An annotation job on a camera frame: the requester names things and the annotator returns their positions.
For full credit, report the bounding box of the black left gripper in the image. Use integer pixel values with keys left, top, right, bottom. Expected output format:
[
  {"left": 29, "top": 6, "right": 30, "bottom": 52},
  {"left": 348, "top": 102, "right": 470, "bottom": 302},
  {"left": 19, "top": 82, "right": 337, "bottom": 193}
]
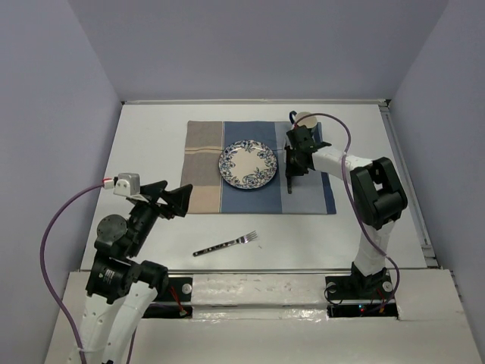
[{"left": 127, "top": 178, "right": 193, "bottom": 254}]

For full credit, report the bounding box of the silver knife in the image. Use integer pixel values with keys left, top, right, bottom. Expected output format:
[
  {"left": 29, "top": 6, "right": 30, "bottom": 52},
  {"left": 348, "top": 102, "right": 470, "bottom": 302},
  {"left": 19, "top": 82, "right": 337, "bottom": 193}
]
[{"left": 286, "top": 176, "right": 293, "bottom": 194}]

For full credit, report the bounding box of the dark green mug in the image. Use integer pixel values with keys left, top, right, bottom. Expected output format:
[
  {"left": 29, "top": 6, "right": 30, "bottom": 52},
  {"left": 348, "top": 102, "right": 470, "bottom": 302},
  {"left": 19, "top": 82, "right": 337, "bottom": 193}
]
[{"left": 286, "top": 111, "right": 318, "bottom": 139}]

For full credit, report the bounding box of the blue white patterned plate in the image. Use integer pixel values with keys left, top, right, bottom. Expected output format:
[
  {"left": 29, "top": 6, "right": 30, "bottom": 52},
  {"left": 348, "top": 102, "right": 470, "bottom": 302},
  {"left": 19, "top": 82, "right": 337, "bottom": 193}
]
[{"left": 218, "top": 140, "right": 278, "bottom": 190}]

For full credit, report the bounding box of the blue beige checked cloth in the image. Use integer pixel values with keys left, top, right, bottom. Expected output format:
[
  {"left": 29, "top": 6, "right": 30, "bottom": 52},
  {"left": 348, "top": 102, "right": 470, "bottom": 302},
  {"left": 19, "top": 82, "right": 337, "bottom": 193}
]
[{"left": 180, "top": 121, "right": 336, "bottom": 215}]

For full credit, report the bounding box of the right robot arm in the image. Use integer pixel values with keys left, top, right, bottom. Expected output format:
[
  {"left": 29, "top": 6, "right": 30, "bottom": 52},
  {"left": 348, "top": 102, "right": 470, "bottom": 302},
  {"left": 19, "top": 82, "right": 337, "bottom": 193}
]
[{"left": 155, "top": 121, "right": 407, "bottom": 300}]

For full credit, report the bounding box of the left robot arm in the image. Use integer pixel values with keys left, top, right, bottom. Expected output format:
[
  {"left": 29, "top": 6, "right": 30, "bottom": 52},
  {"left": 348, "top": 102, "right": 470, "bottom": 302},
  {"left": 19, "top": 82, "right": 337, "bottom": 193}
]
[{"left": 79, "top": 174, "right": 192, "bottom": 363}]

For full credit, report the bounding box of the silver fork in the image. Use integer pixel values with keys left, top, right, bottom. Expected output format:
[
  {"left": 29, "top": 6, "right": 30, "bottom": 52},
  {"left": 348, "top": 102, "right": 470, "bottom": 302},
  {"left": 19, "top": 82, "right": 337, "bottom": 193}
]
[{"left": 192, "top": 231, "right": 258, "bottom": 257}]

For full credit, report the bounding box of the white taped front board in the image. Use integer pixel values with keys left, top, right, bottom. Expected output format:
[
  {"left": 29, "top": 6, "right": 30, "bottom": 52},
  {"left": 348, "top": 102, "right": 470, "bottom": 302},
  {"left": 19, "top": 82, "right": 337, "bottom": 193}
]
[{"left": 191, "top": 274, "right": 327, "bottom": 307}]

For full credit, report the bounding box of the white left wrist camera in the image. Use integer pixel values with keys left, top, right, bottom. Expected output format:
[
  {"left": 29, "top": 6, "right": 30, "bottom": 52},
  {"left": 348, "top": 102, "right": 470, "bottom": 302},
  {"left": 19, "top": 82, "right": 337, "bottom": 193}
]
[{"left": 102, "top": 172, "right": 148, "bottom": 202}]

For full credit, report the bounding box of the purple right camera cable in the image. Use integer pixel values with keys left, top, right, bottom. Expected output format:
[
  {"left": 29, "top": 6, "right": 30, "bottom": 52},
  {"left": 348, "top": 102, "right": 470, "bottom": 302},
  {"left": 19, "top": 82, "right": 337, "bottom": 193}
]
[{"left": 293, "top": 112, "right": 401, "bottom": 315}]

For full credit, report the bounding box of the purple camera cable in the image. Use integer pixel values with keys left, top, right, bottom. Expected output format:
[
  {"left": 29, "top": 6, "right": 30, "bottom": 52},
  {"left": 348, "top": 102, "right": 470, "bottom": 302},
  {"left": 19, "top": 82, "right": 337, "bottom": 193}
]
[
  {"left": 39, "top": 181, "right": 139, "bottom": 364},
  {"left": 293, "top": 112, "right": 401, "bottom": 315}
]

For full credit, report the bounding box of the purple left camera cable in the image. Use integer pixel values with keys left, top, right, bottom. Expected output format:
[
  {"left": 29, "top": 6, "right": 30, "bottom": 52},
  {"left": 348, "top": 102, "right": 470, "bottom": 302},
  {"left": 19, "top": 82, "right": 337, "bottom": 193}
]
[{"left": 39, "top": 181, "right": 139, "bottom": 364}]

